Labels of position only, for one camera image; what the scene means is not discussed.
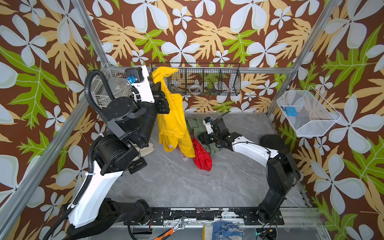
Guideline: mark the white wire basket left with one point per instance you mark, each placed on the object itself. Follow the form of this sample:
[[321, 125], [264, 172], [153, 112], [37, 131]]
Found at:
[[117, 80]]

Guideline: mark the aluminium frame post left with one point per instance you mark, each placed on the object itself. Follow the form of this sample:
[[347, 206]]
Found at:
[[91, 32]]

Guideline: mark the yellow cloth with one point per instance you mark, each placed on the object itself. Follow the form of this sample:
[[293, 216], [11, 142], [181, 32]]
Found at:
[[173, 132]]

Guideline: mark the red cloth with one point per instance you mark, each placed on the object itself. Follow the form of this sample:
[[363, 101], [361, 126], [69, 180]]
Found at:
[[202, 158]]

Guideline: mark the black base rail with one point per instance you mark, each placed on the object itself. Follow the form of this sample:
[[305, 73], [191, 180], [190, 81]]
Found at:
[[246, 215]]

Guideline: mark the blue dotted work glove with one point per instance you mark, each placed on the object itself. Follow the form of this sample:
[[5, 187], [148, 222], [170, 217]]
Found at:
[[225, 230]]

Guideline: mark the aluminium frame post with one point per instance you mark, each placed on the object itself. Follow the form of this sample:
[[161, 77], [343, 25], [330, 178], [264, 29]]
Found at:
[[315, 32], [91, 32]]

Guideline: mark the white wire basket right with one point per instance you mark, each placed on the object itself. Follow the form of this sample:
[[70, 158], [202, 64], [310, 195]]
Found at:
[[316, 116]]

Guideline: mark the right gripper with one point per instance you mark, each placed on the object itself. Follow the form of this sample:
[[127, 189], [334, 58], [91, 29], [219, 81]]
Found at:
[[210, 137]]

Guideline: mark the white wire basket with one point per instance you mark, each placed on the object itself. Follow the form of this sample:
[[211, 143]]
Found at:
[[117, 80], [316, 116]]

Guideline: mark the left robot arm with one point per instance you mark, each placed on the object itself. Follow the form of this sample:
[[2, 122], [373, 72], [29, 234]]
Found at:
[[130, 122]]

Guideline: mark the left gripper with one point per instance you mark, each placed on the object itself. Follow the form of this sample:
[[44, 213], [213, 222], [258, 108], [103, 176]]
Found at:
[[162, 102]]

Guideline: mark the pink cloth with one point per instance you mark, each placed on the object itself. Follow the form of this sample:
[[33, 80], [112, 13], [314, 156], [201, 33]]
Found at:
[[181, 155]]

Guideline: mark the olive green cloth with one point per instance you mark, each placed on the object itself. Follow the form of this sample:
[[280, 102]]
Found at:
[[196, 127]]

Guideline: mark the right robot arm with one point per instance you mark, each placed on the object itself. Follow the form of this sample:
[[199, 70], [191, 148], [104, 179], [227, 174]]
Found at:
[[270, 153]]

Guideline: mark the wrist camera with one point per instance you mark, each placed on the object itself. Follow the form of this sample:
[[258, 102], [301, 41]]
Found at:
[[138, 77], [207, 123]]

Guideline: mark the blue object in basket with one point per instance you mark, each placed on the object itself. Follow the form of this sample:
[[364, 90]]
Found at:
[[291, 111]]

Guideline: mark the aluminium frame post right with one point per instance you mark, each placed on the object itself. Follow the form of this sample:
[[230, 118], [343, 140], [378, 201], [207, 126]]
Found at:
[[315, 32]]

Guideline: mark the cream leather work glove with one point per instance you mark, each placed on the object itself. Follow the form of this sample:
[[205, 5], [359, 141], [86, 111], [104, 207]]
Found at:
[[146, 150]]

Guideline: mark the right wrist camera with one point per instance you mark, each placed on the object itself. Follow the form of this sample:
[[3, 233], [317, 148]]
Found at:
[[207, 123]]

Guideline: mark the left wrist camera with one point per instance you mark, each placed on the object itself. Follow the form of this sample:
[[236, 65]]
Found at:
[[138, 77]]

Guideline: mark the orange handled adjustable wrench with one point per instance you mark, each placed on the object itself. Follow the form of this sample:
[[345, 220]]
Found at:
[[181, 224]]

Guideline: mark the black wire basket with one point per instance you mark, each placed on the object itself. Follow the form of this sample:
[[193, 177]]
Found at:
[[210, 79]]

